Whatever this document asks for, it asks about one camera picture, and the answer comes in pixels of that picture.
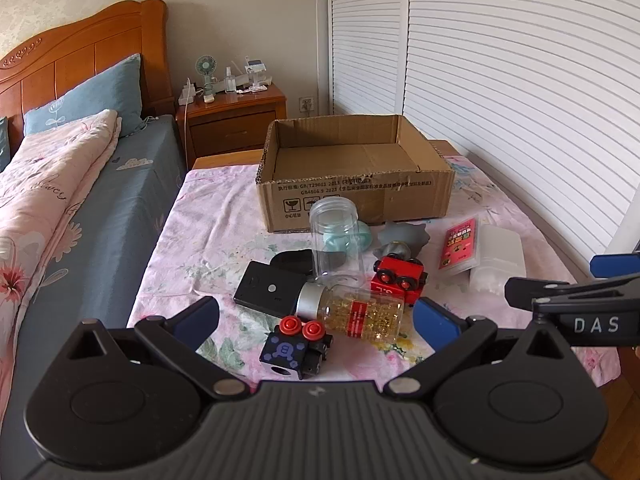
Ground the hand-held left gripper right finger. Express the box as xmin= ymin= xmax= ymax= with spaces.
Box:
xmin=382 ymin=296 xmax=573 ymax=397

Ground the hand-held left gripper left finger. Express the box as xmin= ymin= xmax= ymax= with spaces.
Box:
xmin=65 ymin=296 xmax=246 ymax=402

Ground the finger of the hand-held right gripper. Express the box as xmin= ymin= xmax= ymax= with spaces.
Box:
xmin=504 ymin=277 xmax=640 ymax=312
xmin=590 ymin=254 xmax=640 ymax=279

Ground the white plastic container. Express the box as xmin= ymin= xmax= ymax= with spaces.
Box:
xmin=469 ymin=225 xmax=527 ymax=295

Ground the red toy train car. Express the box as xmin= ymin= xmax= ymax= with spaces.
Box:
xmin=370 ymin=255 xmax=430 ymax=306

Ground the black rectangular device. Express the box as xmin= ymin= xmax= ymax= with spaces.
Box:
xmin=234 ymin=260 xmax=312 ymax=318

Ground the glass bottle with silver cap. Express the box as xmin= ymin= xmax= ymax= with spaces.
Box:
xmin=296 ymin=282 xmax=405 ymax=346

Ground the red card packet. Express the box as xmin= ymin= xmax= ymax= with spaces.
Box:
xmin=438 ymin=217 xmax=480 ymax=275

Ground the grey cat toy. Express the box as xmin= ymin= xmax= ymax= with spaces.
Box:
xmin=374 ymin=222 xmax=432 ymax=261

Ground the blue toy train car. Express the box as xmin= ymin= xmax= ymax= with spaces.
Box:
xmin=259 ymin=316 xmax=335 ymax=382

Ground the clear plastic jar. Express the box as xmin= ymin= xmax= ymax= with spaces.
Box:
xmin=308 ymin=197 xmax=363 ymax=288

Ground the brown cardboard box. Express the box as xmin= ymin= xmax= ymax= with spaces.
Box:
xmin=256 ymin=114 xmax=457 ymax=233

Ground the floral tablecloth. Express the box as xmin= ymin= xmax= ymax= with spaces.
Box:
xmin=127 ymin=152 xmax=621 ymax=393

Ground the teal plastic toy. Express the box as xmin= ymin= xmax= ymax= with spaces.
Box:
xmin=321 ymin=221 xmax=374 ymax=253

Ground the black oval case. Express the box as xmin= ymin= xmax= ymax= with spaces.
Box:
xmin=270 ymin=249 xmax=315 ymax=277

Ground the blue bed sheet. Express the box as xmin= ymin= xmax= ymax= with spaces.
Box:
xmin=0 ymin=114 xmax=187 ymax=480

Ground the wooden table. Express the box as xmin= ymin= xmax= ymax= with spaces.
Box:
xmin=191 ymin=140 xmax=461 ymax=172

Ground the wooden nightstand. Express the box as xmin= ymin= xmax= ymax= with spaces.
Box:
xmin=175 ymin=82 xmax=289 ymax=171

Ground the wide white louvred wardrobe door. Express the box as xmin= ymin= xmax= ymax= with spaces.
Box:
xmin=407 ymin=0 xmax=640 ymax=261

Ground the pink floral quilt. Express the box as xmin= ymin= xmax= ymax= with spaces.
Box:
xmin=0 ymin=109 xmax=122 ymax=401

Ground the blue pillow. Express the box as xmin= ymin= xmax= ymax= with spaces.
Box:
xmin=23 ymin=53 xmax=146 ymax=137

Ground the small green desk fan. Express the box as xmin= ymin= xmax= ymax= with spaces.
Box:
xmin=195 ymin=55 xmax=217 ymax=97

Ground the clear phone stand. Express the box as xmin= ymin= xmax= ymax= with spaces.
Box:
xmin=243 ymin=57 xmax=267 ymax=94

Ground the dark green pillow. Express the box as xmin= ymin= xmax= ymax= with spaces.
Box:
xmin=0 ymin=116 xmax=12 ymax=173

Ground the narrow white louvred wardrobe door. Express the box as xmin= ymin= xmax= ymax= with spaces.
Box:
xmin=326 ymin=0 xmax=410 ymax=117

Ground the wooden bed headboard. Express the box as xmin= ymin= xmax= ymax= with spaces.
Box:
xmin=0 ymin=0 xmax=173 ymax=143

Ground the white cable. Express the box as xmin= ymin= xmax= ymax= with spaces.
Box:
xmin=181 ymin=104 xmax=193 ymax=171

